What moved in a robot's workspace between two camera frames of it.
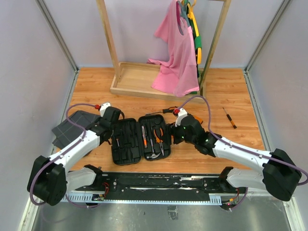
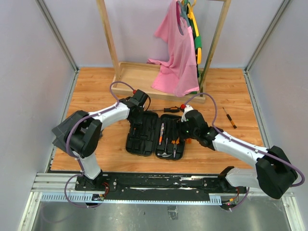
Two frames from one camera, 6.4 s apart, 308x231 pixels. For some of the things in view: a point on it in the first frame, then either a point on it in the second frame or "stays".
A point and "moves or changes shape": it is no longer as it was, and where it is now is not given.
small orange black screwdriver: [234, 126] stays
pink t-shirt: [178, 74] stays
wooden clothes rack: [136, 79] stays
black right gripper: [174, 129] to [182, 123]
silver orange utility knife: [144, 137] to [161, 135]
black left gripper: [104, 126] to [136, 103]
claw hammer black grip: [153, 155] to [165, 154]
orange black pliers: [160, 141] to [175, 143]
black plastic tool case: [149, 138] moves or changes shape
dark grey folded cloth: [66, 132] stays
